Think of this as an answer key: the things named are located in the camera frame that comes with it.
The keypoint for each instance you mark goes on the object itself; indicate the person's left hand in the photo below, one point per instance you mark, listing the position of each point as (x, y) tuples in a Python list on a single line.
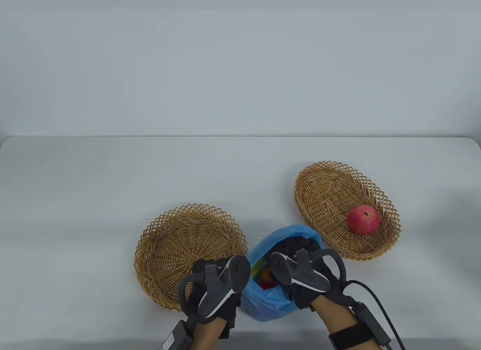
[(233, 308)]

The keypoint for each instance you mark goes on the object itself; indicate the person's right hand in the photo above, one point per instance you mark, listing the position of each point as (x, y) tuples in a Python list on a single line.
[(297, 244)]

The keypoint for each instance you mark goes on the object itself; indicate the blue plastic bag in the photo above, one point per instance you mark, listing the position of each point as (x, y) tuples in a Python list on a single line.
[(263, 305)]

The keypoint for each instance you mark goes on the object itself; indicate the red bell pepper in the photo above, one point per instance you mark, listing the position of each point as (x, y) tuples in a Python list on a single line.
[(266, 286)]

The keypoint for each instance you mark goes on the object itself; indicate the red tomato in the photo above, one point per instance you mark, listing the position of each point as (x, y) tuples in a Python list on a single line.
[(267, 274)]

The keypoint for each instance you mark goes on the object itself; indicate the red apple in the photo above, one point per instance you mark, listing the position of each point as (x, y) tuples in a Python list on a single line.
[(362, 220)]

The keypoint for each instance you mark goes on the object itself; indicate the person's right forearm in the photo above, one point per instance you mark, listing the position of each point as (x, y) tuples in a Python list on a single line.
[(334, 312)]

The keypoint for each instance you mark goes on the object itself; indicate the person's left forearm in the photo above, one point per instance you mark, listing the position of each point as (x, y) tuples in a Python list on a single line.
[(210, 335)]

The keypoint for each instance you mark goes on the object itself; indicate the dark grey left hand controller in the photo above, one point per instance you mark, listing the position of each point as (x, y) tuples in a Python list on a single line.
[(220, 286)]

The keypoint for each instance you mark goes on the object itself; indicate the dark grey hand controller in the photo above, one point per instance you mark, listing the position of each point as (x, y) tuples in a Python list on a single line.
[(220, 286), (308, 276)]

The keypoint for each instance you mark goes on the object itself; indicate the dark grey right hand controller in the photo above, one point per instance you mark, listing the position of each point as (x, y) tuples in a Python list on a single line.
[(308, 276)]

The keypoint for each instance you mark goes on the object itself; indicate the green leafy vegetable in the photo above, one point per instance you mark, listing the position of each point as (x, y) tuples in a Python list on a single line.
[(256, 271)]

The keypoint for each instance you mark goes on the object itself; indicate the oval wicker basket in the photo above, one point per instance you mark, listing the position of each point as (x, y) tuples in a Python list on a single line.
[(323, 199)]

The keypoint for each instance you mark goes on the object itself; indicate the black left wrist box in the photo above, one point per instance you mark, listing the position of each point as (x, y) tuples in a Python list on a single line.
[(176, 335)]

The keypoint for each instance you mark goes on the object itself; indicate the black wrist box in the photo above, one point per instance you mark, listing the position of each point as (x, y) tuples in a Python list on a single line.
[(176, 335), (370, 323)]

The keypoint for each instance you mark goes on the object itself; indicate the round wicker basket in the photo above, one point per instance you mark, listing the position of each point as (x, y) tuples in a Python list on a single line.
[(176, 248)]

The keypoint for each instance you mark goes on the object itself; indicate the black right wrist box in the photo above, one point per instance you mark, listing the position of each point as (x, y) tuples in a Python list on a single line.
[(370, 323)]

